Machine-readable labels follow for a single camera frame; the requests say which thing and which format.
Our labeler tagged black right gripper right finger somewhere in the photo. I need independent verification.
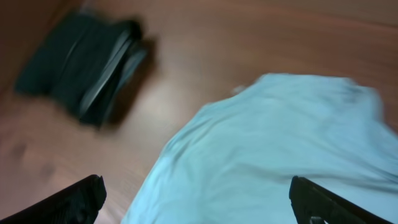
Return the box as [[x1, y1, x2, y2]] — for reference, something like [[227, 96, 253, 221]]
[[289, 176, 389, 224]]

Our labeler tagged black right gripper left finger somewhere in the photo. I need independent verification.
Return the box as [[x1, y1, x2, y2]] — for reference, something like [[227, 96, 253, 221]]
[[1, 174, 107, 224]]

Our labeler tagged light blue t-shirt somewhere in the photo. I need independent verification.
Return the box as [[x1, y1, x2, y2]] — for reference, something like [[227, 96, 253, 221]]
[[123, 74, 397, 223]]

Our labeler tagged folded black clothes stack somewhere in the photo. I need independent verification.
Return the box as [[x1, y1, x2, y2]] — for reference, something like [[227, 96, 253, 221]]
[[14, 11, 147, 128]]

